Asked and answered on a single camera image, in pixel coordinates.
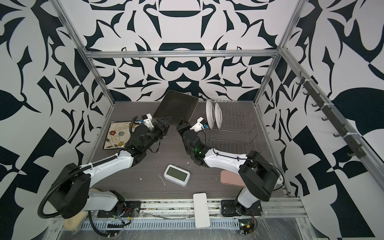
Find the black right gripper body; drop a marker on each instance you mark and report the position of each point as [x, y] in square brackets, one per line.
[185, 131]

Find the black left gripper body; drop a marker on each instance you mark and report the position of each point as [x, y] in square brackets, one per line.
[154, 134]

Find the black square plate gold rim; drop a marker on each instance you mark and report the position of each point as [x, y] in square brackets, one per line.
[176, 106]

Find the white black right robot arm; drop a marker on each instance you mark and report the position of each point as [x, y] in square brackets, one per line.
[260, 177]

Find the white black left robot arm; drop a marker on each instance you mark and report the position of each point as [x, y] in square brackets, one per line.
[72, 193]

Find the small white round plate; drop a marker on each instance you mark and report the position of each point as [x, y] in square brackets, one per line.
[210, 113]

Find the white digital clock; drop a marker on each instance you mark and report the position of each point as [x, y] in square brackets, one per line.
[177, 175]

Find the pink flat case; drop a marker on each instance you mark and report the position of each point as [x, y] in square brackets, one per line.
[232, 179]

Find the white rectangular box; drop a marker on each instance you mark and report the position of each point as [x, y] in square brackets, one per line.
[201, 211]

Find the small circuit board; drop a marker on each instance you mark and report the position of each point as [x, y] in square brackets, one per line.
[247, 226]

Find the beige foam roll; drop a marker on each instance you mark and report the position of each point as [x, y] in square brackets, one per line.
[75, 222]

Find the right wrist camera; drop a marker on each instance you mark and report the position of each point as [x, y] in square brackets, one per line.
[200, 125]

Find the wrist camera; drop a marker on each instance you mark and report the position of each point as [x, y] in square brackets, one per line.
[200, 125]
[147, 121]

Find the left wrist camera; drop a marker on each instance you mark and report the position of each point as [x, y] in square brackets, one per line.
[147, 121]

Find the chrome wire dish rack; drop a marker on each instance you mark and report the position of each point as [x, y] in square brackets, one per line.
[241, 131]

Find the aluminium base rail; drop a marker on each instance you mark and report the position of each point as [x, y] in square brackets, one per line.
[189, 214]

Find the black wall hook rail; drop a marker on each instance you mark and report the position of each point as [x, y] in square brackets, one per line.
[333, 115]

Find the aluminium cage frame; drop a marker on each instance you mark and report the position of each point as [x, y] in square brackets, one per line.
[254, 51]

